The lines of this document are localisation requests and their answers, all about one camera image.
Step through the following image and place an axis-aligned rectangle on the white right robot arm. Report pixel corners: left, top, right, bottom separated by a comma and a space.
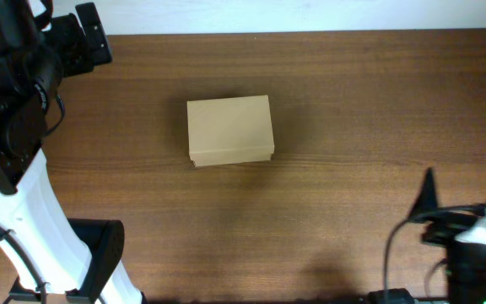
366, 168, 486, 304

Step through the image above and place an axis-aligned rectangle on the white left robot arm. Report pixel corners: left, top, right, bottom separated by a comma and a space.
0, 0, 146, 303

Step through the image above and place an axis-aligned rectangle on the brown cardboard box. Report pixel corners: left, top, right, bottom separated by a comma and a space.
187, 95, 275, 167

